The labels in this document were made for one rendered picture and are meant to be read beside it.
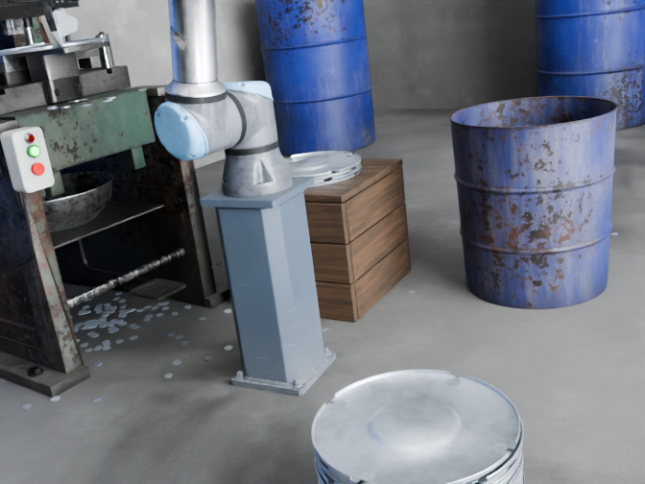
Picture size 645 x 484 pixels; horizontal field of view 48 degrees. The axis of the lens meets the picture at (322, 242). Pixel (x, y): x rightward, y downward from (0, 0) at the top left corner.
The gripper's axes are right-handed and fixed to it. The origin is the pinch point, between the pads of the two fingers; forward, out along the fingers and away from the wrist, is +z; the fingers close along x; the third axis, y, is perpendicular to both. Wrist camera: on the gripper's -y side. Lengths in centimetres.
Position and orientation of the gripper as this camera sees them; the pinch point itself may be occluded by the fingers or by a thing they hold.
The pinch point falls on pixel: (58, 41)
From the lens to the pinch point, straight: 188.9
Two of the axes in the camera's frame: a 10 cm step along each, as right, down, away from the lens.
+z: 0.5, 7.9, 6.1
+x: -2.2, -5.9, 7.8
